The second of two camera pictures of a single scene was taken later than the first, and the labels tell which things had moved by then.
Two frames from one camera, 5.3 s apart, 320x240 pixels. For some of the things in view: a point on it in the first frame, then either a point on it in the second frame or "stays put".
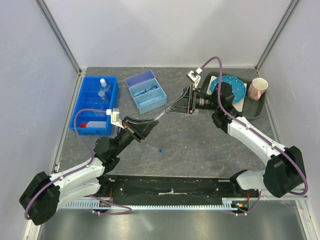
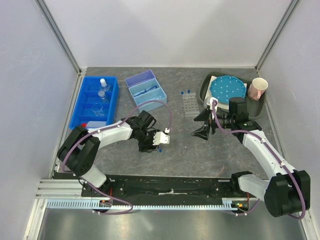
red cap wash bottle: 94,124 stays put
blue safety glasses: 154,87 stays put
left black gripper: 140,128 → 148,147
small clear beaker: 97,106 stays put
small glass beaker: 101,94 stays put
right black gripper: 187,102 → 203,132
